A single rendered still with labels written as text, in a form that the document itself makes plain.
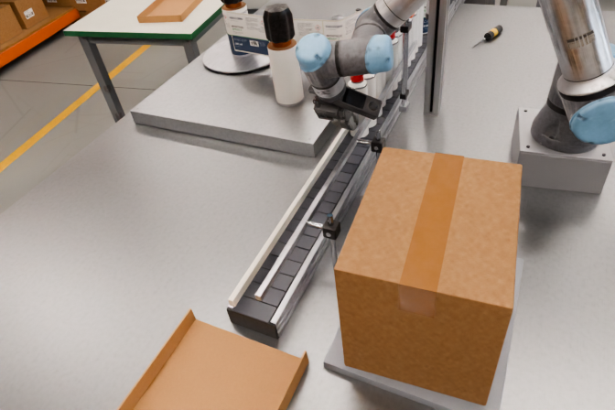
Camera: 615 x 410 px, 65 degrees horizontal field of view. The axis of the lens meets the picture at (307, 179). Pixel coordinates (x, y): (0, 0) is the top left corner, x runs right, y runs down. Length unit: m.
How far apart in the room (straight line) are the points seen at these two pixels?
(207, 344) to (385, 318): 0.40
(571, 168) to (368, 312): 0.69
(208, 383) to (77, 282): 0.44
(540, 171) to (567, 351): 0.45
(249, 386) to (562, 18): 0.85
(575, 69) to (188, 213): 0.92
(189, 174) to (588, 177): 1.02
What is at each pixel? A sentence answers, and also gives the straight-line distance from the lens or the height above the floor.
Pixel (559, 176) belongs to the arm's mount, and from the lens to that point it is 1.28.
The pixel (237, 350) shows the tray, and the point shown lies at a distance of 0.99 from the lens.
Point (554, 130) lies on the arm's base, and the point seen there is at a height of 0.97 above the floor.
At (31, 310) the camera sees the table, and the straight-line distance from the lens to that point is 1.25.
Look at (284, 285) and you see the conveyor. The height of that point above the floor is 0.88.
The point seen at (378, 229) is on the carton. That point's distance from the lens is 0.74.
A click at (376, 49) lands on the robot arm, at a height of 1.23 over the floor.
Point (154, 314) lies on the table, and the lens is 1.10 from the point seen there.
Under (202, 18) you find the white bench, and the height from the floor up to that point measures 0.80.
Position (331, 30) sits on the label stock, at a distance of 1.61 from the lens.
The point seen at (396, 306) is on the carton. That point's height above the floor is 1.07.
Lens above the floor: 1.66
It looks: 40 degrees down
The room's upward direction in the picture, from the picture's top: 8 degrees counter-clockwise
